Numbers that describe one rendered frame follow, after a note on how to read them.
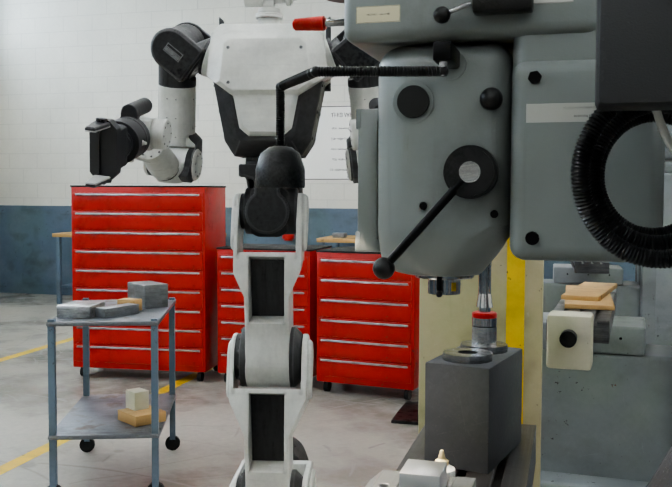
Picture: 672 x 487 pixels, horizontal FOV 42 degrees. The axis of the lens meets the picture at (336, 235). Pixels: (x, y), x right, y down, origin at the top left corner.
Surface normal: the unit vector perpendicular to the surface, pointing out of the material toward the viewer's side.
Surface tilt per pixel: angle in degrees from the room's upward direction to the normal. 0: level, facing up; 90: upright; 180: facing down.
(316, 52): 85
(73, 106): 90
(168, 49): 106
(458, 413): 90
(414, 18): 90
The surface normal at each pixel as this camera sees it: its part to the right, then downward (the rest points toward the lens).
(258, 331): -0.04, 0.22
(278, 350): -0.04, -0.02
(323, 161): -0.26, 0.05
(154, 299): 0.62, 0.04
